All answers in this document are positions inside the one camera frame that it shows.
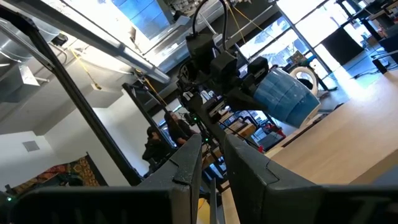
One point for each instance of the black background frame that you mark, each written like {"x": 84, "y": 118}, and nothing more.
{"x": 147, "y": 112}

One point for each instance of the grey wall vent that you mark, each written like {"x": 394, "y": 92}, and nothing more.
{"x": 31, "y": 146}

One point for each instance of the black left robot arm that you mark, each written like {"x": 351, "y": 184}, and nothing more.
{"x": 199, "y": 107}

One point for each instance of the black panel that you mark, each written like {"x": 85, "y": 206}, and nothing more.
{"x": 342, "y": 46}

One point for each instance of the patterned wall tapestry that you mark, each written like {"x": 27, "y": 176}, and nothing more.
{"x": 77, "y": 174}

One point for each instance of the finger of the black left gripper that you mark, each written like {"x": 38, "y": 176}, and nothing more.
{"x": 258, "y": 70}
{"x": 245, "y": 101}

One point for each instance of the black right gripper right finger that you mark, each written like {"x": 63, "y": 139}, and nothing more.
{"x": 248, "y": 174}

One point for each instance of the person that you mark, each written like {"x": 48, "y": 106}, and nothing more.
{"x": 178, "y": 127}
{"x": 154, "y": 149}

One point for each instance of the black rig post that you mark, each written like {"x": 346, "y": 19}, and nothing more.
{"x": 100, "y": 124}

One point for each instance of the blue-grey table mat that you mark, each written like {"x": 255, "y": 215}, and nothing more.
{"x": 387, "y": 179}

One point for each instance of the silver ceiling duct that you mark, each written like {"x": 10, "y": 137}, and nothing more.
{"x": 15, "y": 46}

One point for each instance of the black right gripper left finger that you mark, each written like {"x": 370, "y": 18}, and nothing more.
{"x": 186, "y": 161}

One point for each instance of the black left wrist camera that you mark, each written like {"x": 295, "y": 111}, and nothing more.
{"x": 200, "y": 46}

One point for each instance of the wooden crates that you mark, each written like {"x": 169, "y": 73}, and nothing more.
{"x": 245, "y": 129}

